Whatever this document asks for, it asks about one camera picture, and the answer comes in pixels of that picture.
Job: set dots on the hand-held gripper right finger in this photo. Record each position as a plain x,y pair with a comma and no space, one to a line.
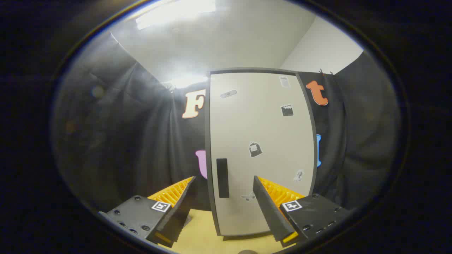
268,208

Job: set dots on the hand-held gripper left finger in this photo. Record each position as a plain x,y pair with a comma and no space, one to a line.
183,208

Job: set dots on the grey shoe cabinet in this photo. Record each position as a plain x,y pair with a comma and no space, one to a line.
208,141

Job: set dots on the black backdrop cloth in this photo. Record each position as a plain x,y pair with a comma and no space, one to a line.
123,141

